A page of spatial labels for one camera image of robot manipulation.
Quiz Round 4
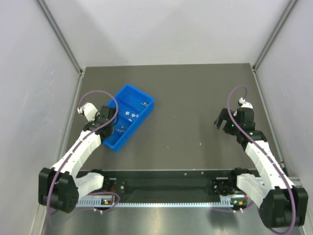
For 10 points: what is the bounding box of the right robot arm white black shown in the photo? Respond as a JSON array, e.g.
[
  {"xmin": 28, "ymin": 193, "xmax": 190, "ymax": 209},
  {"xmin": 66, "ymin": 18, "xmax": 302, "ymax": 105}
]
[{"xmin": 214, "ymin": 107, "xmax": 309, "ymax": 229}]

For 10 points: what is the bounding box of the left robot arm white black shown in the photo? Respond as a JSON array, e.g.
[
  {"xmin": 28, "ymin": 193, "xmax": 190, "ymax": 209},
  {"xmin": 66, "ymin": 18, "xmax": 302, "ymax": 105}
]
[{"xmin": 38, "ymin": 102, "xmax": 118, "ymax": 213}]

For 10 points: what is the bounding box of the grey slotted cable duct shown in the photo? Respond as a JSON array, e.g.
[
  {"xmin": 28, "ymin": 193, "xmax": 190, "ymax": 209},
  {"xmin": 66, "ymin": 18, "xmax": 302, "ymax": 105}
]
[{"xmin": 76, "ymin": 195, "xmax": 246, "ymax": 208}]

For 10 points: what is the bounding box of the blue plastic compartment bin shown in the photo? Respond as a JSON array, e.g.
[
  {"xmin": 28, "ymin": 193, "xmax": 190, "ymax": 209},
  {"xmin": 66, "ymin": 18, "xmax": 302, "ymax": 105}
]
[{"xmin": 103, "ymin": 84, "xmax": 154, "ymax": 152}]

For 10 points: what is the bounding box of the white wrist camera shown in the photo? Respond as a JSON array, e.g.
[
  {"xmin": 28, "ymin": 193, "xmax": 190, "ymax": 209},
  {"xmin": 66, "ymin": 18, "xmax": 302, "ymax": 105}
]
[
  {"xmin": 238, "ymin": 97, "xmax": 253, "ymax": 109},
  {"xmin": 77, "ymin": 102, "xmax": 98, "ymax": 122}
]

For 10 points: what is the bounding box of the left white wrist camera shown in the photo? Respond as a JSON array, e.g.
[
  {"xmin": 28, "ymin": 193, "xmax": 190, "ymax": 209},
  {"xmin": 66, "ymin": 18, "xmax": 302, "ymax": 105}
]
[{"xmin": 77, "ymin": 102, "xmax": 98, "ymax": 122}]

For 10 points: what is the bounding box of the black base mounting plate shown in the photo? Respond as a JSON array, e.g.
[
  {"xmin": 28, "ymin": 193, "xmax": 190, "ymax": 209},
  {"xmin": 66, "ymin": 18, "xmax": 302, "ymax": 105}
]
[{"xmin": 109, "ymin": 177, "xmax": 236, "ymax": 196}]

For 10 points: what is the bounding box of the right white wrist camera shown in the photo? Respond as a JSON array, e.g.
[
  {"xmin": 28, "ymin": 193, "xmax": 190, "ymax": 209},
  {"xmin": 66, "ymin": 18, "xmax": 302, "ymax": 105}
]
[{"xmin": 238, "ymin": 97, "xmax": 253, "ymax": 109}]

